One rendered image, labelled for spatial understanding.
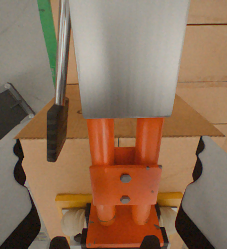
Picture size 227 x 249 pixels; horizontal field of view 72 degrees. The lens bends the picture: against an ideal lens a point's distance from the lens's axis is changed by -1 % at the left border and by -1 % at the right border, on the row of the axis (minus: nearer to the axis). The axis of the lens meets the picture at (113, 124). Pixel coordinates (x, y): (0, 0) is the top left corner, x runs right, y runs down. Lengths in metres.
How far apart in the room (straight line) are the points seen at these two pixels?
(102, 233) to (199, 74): 0.66
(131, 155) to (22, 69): 1.26
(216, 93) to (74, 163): 0.65
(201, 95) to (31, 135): 0.66
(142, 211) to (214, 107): 0.69
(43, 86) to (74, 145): 1.06
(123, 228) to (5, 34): 1.32
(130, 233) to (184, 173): 0.21
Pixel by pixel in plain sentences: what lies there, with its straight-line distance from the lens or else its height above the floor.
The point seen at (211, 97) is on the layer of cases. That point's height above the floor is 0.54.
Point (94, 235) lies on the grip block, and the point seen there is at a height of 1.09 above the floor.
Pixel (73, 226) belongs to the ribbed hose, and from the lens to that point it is 0.35.
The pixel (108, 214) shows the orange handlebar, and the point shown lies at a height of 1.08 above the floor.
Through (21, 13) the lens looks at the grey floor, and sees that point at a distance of 1.32.
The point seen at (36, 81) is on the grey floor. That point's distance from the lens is 1.34.
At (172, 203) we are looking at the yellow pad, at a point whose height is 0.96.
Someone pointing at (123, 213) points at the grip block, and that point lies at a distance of 0.22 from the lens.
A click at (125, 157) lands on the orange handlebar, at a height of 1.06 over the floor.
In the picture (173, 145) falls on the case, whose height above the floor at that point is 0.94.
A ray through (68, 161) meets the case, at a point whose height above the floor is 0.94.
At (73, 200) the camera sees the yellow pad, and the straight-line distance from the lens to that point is 0.39.
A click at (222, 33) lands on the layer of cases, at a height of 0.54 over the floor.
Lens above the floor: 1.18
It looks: 61 degrees down
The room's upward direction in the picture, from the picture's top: 179 degrees clockwise
